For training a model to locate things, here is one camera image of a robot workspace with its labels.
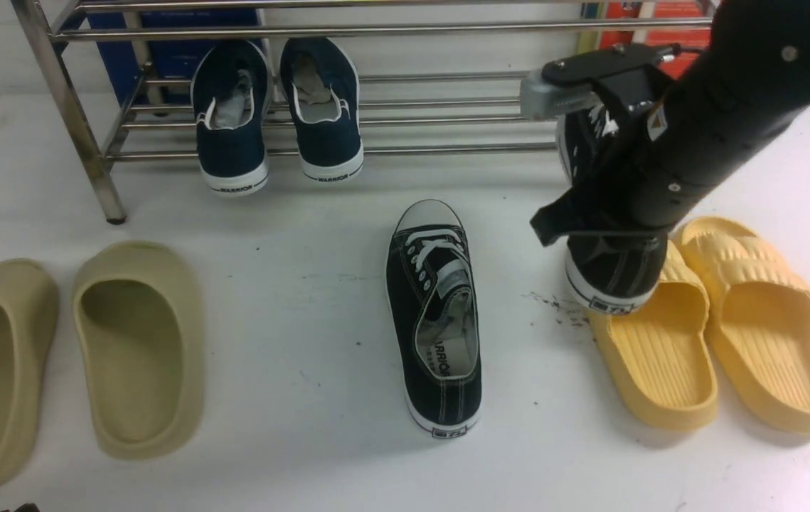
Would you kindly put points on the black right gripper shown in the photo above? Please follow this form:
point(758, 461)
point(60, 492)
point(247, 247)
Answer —
point(628, 81)

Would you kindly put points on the black canvas sneaker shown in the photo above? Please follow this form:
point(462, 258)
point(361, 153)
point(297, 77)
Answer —
point(613, 276)
point(432, 299)

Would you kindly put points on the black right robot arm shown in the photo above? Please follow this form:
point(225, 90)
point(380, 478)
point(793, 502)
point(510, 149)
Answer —
point(677, 139)

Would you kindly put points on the red box behind rack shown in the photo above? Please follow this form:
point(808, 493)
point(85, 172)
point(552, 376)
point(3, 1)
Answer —
point(690, 38)

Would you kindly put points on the blue box behind rack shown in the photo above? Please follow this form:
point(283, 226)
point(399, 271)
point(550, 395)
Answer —
point(171, 58)

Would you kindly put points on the stainless steel shoe rack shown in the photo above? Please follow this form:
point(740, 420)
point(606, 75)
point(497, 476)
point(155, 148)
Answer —
point(147, 103)

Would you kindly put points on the right yellow slide sandal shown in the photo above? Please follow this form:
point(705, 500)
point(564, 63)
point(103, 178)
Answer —
point(759, 318)

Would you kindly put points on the yellow slide sandal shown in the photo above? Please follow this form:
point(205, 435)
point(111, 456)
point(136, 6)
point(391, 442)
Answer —
point(657, 356)
point(759, 318)

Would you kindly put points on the left yellow slide sandal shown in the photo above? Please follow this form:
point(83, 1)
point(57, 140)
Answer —
point(657, 356)

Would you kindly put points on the right navy canvas sneaker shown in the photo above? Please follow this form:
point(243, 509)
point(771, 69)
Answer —
point(322, 88)

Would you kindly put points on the navy canvas sneaker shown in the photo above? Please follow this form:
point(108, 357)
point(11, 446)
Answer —
point(231, 94)
point(322, 88)

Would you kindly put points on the left navy canvas sneaker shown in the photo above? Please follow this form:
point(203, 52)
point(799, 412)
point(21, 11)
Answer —
point(231, 94)

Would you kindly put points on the right beige foam slide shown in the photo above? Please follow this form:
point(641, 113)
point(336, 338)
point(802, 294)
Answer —
point(138, 310)

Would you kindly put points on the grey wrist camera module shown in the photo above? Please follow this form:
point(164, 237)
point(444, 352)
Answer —
point(541, 101)

